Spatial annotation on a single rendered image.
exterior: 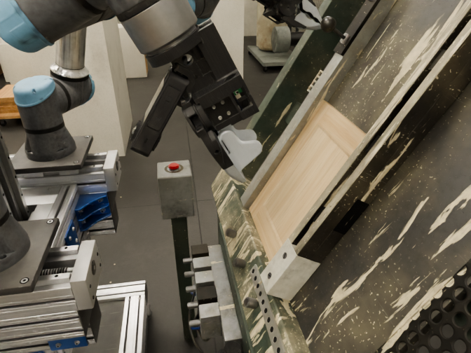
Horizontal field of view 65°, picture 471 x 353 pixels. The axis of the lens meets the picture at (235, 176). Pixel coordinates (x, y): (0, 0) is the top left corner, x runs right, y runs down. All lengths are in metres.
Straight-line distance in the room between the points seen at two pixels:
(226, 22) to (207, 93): 4.34
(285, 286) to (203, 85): 0.56
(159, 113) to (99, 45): 2.84
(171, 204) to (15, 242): 0.61
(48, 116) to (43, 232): 0.42
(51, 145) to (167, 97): 0.86
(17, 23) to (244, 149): 0.28
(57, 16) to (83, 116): 3.04
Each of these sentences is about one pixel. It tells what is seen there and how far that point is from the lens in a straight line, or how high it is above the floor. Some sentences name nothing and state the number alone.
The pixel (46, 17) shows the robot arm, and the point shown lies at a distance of 0.45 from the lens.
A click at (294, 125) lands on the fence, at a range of 1.10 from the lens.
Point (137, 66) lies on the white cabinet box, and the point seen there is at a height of 0.17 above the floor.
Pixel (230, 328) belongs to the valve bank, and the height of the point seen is 0.74.
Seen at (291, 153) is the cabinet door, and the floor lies 1.09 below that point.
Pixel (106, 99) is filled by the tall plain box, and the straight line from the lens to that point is 3.38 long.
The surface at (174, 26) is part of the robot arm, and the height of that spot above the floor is 1.52.
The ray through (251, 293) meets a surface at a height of 0.85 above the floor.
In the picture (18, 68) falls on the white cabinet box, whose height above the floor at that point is 0.44.
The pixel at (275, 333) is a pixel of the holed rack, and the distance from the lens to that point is 0.86.
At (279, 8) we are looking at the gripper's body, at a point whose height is 1.47.
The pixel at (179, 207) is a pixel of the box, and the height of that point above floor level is 0.80.
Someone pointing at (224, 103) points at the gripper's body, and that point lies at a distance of 0.45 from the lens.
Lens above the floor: 1.58
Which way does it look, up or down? 31 degrees down
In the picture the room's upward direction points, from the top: straight up
